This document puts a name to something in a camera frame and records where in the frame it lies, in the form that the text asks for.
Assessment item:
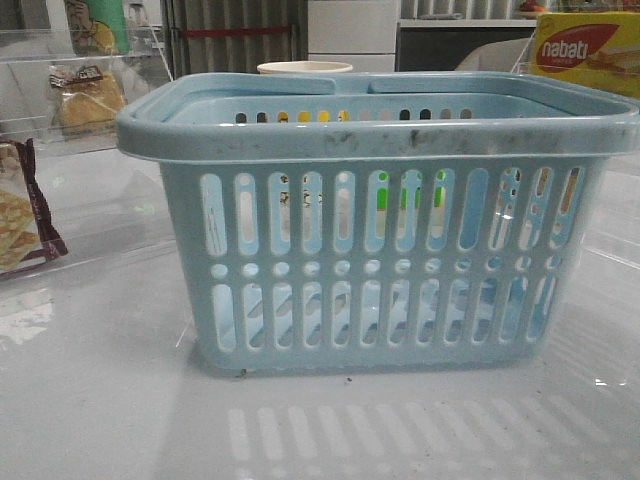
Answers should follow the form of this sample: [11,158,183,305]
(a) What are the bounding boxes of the light blue plastic basket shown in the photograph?
[116,72,639,373]

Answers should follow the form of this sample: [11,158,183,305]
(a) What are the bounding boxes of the packaged bread slice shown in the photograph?
[49,65,126,137]

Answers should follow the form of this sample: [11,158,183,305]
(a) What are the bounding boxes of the brown cracker snack packet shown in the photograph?
[1,139,68,276]

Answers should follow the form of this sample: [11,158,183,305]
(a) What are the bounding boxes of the white cabinet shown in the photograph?
[307,1,401,72]

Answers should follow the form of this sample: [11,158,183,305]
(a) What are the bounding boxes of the yellow nabati wafer box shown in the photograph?
[529,11,639,98]

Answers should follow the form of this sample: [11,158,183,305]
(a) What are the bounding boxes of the green cartoon snack bag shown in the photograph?
[64,0,130,55]

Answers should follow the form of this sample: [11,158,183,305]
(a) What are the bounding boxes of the cream paper cup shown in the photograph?
[257,60,353,74]

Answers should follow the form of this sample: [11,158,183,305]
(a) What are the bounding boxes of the clear acrylic display shelf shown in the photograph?
[1,20,171,278]

